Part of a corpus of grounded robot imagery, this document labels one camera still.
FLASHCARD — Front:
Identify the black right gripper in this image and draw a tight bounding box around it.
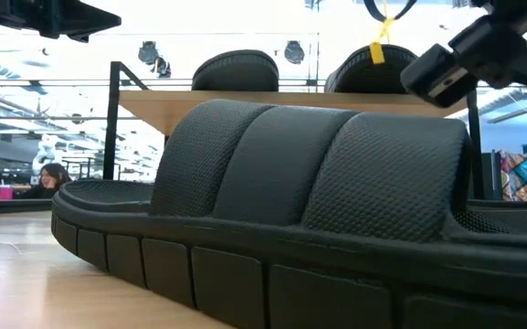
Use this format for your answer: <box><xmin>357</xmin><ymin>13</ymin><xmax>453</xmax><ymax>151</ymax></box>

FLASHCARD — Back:
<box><xmin>399</xmin><ymin>0</ymin><xmax>527</xmax><ymax>109</ymax></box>

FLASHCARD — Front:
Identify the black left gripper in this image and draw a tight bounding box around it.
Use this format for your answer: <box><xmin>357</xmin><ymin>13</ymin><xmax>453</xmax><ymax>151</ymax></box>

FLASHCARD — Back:
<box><xmin>0</xmin><ymin>0</ymin><xmax>121</xmax><ymax>45</ymax></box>

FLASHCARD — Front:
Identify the black foam slide sandal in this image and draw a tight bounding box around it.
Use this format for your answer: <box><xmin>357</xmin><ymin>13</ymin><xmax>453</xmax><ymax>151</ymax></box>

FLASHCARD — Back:
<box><xmin>191</xmin><ymin>48</ymin><xmax>280</xmax><ymax>92</ymax></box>
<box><xmin>324</xmin><ymin>43</ymin><xmax>420</xmax><ymax>95</ymax></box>
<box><xmin>50</xmin><ymin>99</ymin><xmax>527</xmax><ymax>329</ymax></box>

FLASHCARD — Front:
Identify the yellow tape tag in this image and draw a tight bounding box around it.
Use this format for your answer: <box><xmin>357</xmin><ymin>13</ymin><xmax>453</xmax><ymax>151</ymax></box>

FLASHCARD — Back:
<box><xmin>369</xmin><ymin>16</ymin><xmax>395</xmax><ymax>65</ymax></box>

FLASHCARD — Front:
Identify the black monitor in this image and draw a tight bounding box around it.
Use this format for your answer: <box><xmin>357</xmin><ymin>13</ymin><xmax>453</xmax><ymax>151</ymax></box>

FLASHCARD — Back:
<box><xmin>482</xmin><ymin>151</ymin><xmax>502</xmax><ymax>200</ymax></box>

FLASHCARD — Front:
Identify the white figure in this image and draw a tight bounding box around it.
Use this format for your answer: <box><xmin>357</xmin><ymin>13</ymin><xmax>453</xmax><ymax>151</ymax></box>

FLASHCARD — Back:
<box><xmin>34</xmin><ymin>133</ymin><xmax>63</xmax><ymax>173</ymax></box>

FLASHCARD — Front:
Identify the person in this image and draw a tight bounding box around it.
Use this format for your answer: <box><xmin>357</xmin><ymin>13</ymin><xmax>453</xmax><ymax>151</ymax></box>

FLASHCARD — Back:
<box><xmin>15</xmin><ymin>163</ymin><xmax>71</xmax><ymax>200</ymax></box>

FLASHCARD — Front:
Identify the black vertical pole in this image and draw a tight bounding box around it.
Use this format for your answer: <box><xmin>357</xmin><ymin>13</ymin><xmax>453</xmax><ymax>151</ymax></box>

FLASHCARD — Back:
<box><xmin>311</xmin><ymin>0</ymin><xmax>321</xmax><ymax>92</ymax></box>

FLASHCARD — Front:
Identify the black horizontal railing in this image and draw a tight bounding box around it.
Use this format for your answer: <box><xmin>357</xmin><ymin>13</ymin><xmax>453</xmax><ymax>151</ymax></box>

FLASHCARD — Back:
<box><xmin>0</xmin><ymin>77</ymin><xmax>527</xmax><ymax>89</ymax></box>

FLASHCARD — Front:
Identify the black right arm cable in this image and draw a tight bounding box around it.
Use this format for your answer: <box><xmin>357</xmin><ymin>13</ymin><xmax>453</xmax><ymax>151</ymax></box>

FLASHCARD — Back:
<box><xmin>363</xmin><ymin>0</ymin><xmax>418</xmax><ymax>23</ymax></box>

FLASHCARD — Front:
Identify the wooden shelf with black frame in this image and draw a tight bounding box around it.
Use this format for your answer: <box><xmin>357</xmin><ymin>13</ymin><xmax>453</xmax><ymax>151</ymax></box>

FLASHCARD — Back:
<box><xmin>101</xmin><ymin>59</ymin><xmax>486</xmax><ymax>201</ymax></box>

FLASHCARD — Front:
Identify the black aluminium table frame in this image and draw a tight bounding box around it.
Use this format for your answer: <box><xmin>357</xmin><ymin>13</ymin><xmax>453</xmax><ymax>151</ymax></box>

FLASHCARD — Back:
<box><xmin>0</xmin><ymin>199</ymin><xmax>527</xmax><ymax>216</ymax></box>

